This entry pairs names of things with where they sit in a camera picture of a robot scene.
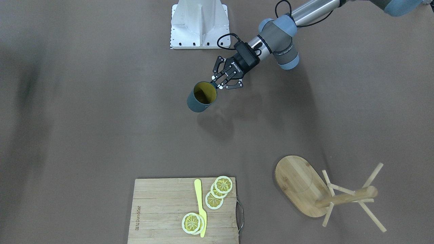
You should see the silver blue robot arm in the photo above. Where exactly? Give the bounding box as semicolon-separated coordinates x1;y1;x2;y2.
210;0;346;89

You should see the lemon slice middle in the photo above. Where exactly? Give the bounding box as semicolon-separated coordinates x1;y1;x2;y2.
210;184;227;199

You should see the dark blue mug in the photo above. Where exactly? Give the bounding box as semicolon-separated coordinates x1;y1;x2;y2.
186;81;217;113

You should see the wooden cup storage rack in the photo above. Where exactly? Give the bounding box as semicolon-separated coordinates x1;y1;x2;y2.
274;156;386;232

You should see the lemon slice under knife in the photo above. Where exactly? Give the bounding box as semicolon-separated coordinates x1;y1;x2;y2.
181;212;205;235

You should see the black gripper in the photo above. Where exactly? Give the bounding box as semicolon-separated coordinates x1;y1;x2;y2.
210;41;260;89

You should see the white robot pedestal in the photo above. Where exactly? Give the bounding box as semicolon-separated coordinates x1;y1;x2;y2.
170;0;231;49

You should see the lemon slice near handle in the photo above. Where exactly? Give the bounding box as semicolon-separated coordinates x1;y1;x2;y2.
214;176;234;194

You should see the wooden cutting board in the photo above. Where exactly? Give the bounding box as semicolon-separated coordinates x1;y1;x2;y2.
127;177;243;244

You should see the yellow plastic knife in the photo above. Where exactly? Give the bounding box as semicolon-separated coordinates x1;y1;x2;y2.
194;179;207;238

